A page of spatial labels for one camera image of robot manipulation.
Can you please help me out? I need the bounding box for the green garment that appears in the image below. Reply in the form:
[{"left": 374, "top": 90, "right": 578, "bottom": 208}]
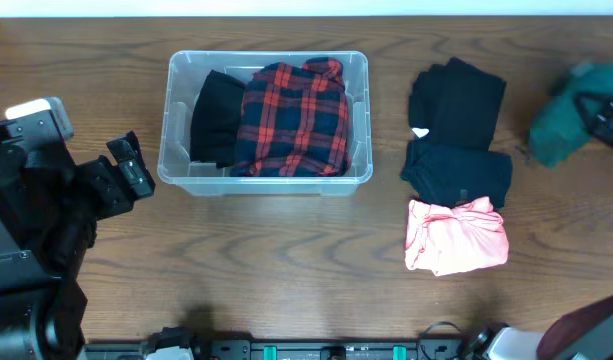
[{"left": 528, "top": 63, "right": 613, "bottom": 167}]

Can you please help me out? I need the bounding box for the black cloth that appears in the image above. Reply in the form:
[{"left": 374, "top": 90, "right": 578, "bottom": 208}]
[{"left": 190, "top": 70, "right": 246, "bottom": 169}]

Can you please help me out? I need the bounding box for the clear plastic storage bin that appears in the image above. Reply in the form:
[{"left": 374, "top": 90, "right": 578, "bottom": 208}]
[{"left": 157, "top": 50, "right": 373, "bottom": 196}]

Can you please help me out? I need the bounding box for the red plaid flannel shirt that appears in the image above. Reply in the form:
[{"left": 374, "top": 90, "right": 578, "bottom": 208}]
[{"left": 230, "top": 57, "right": 351, "bottom": 177}]

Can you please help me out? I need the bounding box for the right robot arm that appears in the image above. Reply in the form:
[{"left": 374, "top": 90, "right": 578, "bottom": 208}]
[{"left": 458, "top": 92, "right": 613, "bottom": 360}]

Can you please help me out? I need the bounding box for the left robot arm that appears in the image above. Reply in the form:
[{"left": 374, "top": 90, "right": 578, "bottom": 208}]
[{"left": 0, "top": 110, "right": 155, "bottom": 359}]

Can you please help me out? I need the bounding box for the black folded garment top right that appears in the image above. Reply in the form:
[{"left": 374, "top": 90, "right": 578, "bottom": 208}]
[{"left": 408, "top": 57, "right": 506, "bottom": 151}]

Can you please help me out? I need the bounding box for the dark navy folded garment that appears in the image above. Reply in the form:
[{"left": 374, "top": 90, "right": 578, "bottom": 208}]
[{"left": 400, "top": 140, "right": 513, "bottom": 209}]

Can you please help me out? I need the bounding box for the pink folded garment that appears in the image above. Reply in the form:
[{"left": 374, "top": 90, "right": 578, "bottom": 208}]
[{"left": 404, "top": 197, "right": 509, "bottom": 277}]

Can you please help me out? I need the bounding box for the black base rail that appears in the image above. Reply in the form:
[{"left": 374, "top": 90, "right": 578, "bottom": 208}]
[{"left": 79, "top": 327, "right": 464, "bottom": 360}]

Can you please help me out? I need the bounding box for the black cable right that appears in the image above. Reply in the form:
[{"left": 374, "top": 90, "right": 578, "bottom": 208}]
[{"left": 418, "top": 321, "right": 467, "bottom": 360}]

